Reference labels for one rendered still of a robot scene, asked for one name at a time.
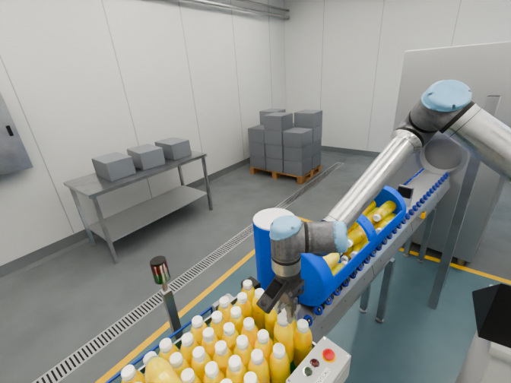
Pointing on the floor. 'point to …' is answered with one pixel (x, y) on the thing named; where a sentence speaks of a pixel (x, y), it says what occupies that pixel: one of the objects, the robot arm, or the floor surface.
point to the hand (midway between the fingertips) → (283, 318)
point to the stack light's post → (171, 309)
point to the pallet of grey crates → (287, 144)
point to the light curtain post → (459, 213)
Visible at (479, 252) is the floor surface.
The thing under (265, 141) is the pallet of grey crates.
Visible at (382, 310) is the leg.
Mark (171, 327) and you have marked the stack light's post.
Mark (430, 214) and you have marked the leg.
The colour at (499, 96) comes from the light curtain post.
